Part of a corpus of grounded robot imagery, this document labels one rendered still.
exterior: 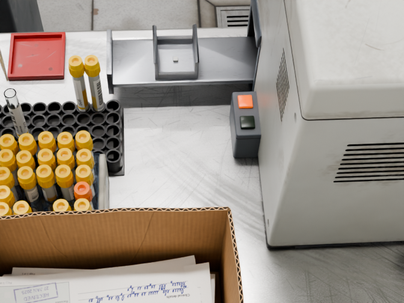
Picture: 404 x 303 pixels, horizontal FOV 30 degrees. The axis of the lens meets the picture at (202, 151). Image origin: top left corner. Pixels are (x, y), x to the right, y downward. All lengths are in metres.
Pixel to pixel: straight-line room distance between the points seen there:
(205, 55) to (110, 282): 0.31
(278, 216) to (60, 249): 0.22
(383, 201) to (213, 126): 0.24
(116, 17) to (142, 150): 1.30
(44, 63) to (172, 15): 1.22
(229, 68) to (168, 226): 0.26
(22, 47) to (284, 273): 0.43
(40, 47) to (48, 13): 1.21
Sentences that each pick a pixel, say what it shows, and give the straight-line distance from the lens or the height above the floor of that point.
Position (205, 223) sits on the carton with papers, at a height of 1.00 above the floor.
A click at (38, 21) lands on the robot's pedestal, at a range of 1.50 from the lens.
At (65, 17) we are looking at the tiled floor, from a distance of 2.17.
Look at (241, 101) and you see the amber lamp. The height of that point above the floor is 0.93.
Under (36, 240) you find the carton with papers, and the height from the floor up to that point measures 0.98.
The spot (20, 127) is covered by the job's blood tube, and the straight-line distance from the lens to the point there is 0.86.
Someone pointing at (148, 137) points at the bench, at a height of 0.87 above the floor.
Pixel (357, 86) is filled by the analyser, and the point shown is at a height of 1.17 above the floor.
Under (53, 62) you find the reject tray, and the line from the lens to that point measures 0.96.
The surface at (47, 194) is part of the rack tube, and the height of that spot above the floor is 0.96.
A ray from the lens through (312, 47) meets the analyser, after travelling 0.59.
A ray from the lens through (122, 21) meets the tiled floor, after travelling 2.15.
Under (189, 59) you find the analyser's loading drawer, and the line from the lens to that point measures 0.90.
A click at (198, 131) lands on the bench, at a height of 0.87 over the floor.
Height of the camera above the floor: 1.63
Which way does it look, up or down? 59 degrees down
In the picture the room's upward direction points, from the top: 4 degrees clockwise
